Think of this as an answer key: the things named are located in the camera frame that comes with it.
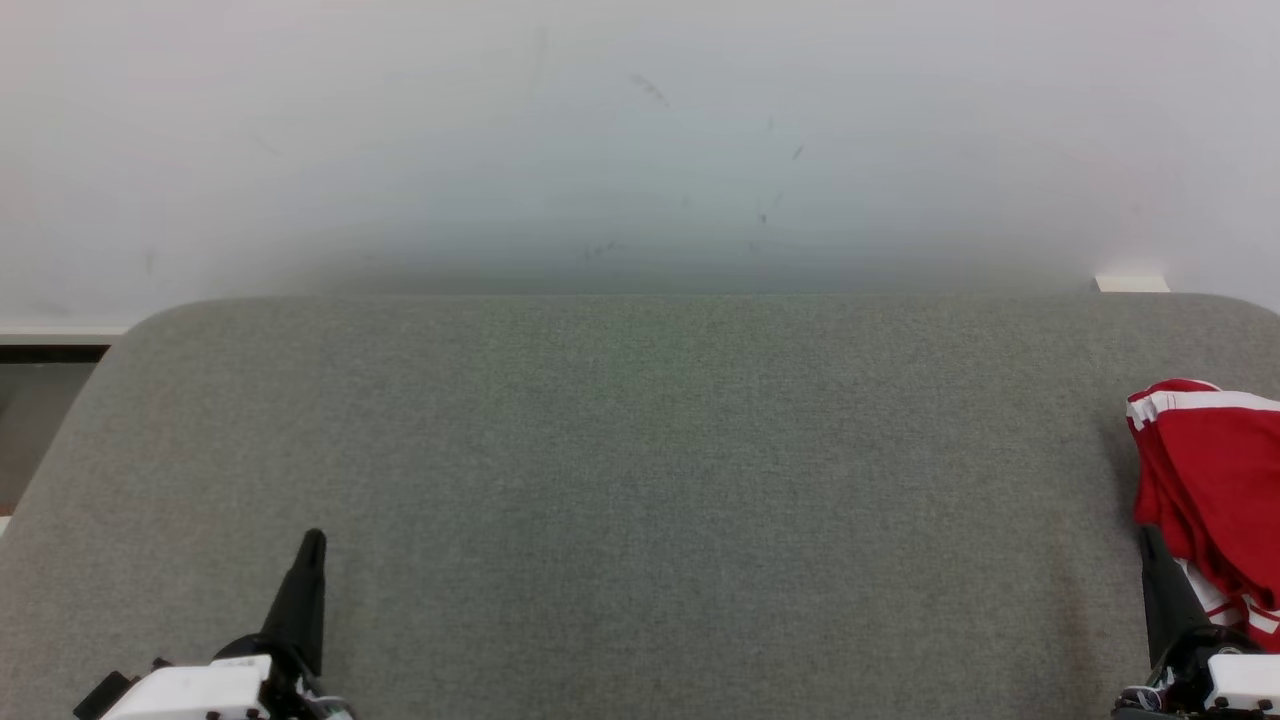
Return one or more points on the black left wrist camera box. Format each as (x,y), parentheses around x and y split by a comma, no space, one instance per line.
(100,698)

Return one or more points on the white wall box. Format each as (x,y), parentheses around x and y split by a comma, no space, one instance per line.
(1132,284)

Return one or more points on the black baseboard strip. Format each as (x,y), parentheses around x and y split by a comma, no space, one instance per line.
(50,353)

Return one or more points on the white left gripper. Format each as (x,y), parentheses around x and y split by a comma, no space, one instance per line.
(200,695)

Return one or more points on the red and white jersey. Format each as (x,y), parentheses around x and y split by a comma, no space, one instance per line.
(1220,470)

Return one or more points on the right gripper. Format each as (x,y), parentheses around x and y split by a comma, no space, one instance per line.
(1220,685)

